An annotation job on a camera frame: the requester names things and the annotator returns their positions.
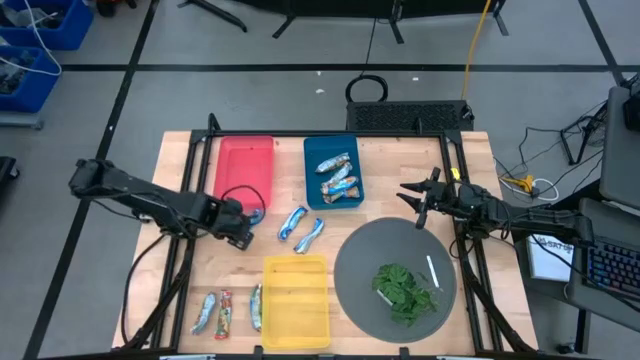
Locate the red plastic bin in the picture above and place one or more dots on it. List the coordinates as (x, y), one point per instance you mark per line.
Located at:
(245, 165)

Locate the backlit computer keyboard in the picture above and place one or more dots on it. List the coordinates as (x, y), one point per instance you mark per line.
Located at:
(615, 267)

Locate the blue plastic bin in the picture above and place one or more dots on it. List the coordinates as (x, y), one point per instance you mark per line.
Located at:
(312, 150)

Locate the black tripod stand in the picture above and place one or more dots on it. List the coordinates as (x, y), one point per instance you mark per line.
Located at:
(582, 132)

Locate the green leafy plant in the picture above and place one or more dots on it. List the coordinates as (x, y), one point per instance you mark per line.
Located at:
(405, 295)

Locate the yellow translucent plastic bin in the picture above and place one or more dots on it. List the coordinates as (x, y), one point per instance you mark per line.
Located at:
(295, 300)

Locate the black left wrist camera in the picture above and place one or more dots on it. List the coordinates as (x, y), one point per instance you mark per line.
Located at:
(241, 240)

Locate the black perforated metal box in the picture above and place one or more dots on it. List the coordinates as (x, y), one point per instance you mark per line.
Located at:
(400, 116)

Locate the blue orange granola bar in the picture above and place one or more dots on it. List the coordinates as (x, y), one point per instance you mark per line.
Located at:
(341, 185)

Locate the red orange granola bar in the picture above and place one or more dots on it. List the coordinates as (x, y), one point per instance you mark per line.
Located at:
(224, 315)

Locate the white labelled box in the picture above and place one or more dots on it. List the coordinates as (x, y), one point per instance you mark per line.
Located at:
(547, 265)

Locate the grey round woven mat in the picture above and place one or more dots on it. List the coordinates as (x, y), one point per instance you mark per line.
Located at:
(370, 250)

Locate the grey side table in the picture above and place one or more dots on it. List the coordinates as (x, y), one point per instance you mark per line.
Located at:
(620, 160)
(580, 295)

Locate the black floor object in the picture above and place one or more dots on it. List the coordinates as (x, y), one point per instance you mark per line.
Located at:
(7, 172)

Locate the green blue granola bar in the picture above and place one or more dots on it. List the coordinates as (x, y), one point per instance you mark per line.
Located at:
(256, 307)

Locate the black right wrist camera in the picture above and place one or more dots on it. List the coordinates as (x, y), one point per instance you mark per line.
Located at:
(475, 196)

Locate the blue storage crate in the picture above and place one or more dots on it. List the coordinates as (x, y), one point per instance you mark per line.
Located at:
(37, 90)
(75, 30)

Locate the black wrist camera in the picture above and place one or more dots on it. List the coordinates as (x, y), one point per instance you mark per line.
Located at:
(241, 240)
(475, 196)

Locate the black partition panel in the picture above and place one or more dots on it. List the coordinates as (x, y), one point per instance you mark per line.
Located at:
(350, 7)

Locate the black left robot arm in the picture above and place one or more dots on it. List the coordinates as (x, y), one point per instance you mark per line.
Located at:
(130, 190)

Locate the yellow tag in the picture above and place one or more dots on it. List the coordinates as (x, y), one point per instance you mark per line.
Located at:
(454, 174)

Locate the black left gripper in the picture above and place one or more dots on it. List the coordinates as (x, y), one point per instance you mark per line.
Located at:
(231, 212)

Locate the blue white granola bar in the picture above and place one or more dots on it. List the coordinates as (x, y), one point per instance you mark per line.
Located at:
(309, 235)
(292, 223)

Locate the yellow power plug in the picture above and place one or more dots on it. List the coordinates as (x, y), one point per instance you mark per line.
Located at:
(517, 184)

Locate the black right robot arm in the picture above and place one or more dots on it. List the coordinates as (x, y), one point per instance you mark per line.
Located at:
(540, 220)

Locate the silver blue granola bar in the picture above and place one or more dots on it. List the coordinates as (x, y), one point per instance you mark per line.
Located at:
(341, 173)
(204, 313)
(332, 162)

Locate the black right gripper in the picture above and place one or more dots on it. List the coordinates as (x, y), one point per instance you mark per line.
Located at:
(442, 200)

